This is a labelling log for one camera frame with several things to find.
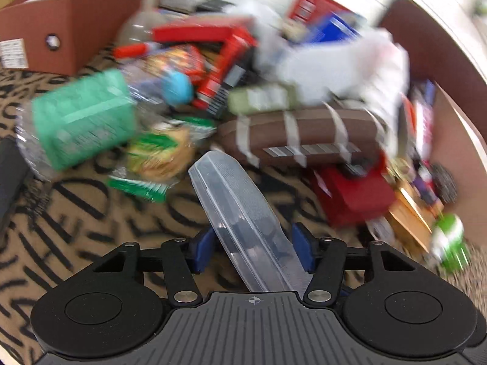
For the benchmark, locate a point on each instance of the red white box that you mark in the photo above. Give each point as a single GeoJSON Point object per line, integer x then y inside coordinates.
{"type": "Point", "coordinates": [306, 3]}

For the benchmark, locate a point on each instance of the white tape roll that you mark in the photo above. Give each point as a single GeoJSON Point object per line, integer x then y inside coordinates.
{"type": "Point", "coordinates": [380, 231]}

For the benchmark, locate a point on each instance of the red white packet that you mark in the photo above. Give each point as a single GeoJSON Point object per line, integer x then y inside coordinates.
{"type": "Point", "coordinates": [420, 121]}

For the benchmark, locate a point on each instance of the clear plastic glasses case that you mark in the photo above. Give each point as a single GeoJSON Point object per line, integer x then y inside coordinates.
{"type": "Point", "coordinates": [236, 197]}

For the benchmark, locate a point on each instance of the colourful snack packet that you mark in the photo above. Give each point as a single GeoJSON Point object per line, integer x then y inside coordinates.
{"type": "Point", "coordinates": [179, 61]}

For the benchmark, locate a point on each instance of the black round object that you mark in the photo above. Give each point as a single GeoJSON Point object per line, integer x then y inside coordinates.
{"type": "Point", "coordinates": [443, 184]}

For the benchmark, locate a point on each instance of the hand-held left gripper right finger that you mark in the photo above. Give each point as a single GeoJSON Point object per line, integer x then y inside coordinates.
{"type": "Point", "coordinates": [302, 247]}

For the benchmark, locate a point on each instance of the green and white packet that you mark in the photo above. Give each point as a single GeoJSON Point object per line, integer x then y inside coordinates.
{"type": "Point", "coordinates": [451, 235]}

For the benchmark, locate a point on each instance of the long red box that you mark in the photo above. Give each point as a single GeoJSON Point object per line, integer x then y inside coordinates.
{"type": "Point", "coordinates": [198, 32]}

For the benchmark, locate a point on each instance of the blue box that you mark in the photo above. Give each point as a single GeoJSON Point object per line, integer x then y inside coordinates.
{"type": "Point", "coordinates": [334, 28]}

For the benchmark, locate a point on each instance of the blue round object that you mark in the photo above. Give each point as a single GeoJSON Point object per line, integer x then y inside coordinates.
{"type": "Point", "coordinates": [177, 88]}

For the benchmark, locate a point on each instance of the dark grey object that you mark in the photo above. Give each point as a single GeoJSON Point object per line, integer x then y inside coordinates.
{"type": "Point", "coordinates": [9, 182]}

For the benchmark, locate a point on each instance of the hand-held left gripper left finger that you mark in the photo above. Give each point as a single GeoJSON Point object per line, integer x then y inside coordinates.
{"type": "Point", "coordinates": [203, 249]}

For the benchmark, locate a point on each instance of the red marker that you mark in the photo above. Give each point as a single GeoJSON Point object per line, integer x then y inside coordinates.
{"type": "Point", "coordinates": [131, 50]}

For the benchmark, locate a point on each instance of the red box with barcode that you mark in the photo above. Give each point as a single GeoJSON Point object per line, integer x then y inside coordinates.
{"type": "Point", "coordinates": [224, 72]}

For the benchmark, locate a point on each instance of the brown wooden headboard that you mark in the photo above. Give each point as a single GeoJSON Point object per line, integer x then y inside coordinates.
{"type": "Point", "coordinates": [422, 34]}

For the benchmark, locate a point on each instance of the brown striped pencil case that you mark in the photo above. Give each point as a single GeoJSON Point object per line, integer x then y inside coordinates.
{"type": "Point", "coordinates": [315, 129]}

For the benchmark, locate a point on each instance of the brown shoe box white inside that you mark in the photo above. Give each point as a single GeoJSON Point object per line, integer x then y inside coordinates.
{"type": "Point", "coordinates": [87, 15]}

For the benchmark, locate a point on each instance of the white cloth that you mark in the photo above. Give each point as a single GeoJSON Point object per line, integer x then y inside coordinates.
{"type": "Point", "coordinates": [342, 64]}

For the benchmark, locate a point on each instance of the teal green box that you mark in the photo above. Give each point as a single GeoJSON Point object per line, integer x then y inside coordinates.
{"type": "Point", "coordinates": [83, 121]}

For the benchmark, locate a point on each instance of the green cookie packet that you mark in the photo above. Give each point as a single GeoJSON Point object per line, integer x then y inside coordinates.
{"type": "Point", "coordinates": [159, 156]}

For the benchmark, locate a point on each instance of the dark red box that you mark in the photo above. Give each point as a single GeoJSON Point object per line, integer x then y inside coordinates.
{"type": "Point", "coordinates": [354, 197]}

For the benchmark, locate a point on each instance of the grey bottle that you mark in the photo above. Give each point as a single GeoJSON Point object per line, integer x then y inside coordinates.
{"type": "Point", "coordinates": [139, 22]}

